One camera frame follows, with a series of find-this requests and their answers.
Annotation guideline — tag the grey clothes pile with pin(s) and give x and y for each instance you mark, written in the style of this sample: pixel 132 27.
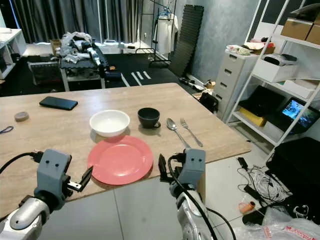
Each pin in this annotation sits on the grey clothes pile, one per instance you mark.
pixel 77 46

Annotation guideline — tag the open flat cardboard box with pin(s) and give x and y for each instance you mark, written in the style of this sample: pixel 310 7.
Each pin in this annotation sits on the open flat cardboard box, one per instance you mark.
pixel 260 47

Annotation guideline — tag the black and white cart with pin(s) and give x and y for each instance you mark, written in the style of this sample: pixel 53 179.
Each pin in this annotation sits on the black and white cart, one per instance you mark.
pixel 80 75

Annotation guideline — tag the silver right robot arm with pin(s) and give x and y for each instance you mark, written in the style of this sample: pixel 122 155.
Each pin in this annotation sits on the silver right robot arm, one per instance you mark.
pixel 190 220

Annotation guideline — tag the small grey round case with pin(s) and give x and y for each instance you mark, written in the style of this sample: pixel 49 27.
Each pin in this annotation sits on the small grey round case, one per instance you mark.
pixel 21 116

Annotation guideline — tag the metal fork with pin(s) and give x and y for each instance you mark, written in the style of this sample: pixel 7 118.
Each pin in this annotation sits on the metal fork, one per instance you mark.
pixel 184 122

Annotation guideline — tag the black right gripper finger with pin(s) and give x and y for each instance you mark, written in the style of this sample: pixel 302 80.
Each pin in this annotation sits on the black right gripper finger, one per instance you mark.
pixel 163 171

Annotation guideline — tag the yellow box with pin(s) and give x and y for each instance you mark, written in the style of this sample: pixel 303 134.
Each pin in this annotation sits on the yellow box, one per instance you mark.
pixel 252 118

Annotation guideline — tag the white crumpled plastic bag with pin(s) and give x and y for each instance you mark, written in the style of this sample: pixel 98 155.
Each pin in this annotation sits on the white crumpled plastic bag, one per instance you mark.
pixel 237 50

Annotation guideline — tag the black cup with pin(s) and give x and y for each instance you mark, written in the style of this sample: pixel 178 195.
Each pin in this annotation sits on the black cup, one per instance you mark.
pixel 148 118

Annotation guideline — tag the black crate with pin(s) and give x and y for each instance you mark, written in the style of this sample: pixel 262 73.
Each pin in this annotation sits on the black crate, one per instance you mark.
pixel 45 73

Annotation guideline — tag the clear plastic bag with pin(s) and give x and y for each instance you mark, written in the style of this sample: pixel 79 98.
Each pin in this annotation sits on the clear plastic bag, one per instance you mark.
pixel 280 230

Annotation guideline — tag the black carry case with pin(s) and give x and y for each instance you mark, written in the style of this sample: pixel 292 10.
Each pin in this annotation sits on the black carry case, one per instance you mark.
pixel 265 100

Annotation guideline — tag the small brown cardboard box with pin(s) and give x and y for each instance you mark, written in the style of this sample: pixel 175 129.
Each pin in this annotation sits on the small brown cardboard box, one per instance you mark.
pixel 210 84

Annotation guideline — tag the white drawer cabinet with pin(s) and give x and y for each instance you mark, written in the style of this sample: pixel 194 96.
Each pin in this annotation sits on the white drawer cabinet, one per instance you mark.
pixel 232 82

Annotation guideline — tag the black foam mat panel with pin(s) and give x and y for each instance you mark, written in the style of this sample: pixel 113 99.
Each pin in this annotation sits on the black foam mat panel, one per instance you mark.
pixel 187 40

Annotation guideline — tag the black clothes rack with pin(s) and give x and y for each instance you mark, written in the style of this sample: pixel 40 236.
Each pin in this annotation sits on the black clothes rack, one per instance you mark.
pixel 157 62

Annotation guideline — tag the black power adapter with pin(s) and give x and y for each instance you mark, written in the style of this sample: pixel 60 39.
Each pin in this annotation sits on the black power adapter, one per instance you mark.
pixel 243 163

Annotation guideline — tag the white shelf unit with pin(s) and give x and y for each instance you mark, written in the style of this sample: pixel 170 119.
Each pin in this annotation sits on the white shelf unit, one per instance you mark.
pixel 295 89

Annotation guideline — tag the black floor mat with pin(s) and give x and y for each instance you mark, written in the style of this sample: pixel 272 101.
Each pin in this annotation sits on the black floor mat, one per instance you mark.
pixel 130 62

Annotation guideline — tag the black backpack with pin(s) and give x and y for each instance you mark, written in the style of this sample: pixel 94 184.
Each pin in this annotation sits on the black backpack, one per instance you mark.
pixel 208 102

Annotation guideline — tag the white hanging garment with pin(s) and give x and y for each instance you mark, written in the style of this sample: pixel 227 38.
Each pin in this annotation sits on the white hanging garment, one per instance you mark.
pixel 166 32

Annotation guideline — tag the pink round plate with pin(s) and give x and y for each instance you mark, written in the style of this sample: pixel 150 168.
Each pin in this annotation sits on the pink round plate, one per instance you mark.
pixel 120 160

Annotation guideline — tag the large black bag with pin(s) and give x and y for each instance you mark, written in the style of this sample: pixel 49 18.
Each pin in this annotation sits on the large black bag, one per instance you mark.
pixel 295 170

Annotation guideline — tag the dark grey curtains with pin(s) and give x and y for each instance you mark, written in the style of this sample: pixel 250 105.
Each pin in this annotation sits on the dark grey curtains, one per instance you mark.
pixel 70 20

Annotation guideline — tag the black tablet with lit screen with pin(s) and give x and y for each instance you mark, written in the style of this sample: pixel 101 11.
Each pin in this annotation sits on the black tablet with lit screen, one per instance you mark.
pixel 294 110

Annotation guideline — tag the black smartphone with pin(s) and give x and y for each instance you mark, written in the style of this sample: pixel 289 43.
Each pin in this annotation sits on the black smartphone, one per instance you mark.
pixel 58 103

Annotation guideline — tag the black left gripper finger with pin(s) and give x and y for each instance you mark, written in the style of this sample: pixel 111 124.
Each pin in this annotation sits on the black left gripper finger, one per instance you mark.
pixel 86 177

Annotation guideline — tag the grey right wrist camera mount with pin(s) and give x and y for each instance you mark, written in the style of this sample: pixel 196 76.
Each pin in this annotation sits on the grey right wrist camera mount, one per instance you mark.
pixel 195 162

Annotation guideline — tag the white bowl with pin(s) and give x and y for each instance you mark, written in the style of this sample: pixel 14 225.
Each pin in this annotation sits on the white bowl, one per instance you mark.
pixel 110 123

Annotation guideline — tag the white desk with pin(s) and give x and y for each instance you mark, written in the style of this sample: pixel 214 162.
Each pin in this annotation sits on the white desk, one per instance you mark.
pixel 10 50

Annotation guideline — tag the metal spoon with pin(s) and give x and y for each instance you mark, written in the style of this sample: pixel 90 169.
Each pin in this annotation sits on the metal spoon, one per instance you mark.
pixel 171 124

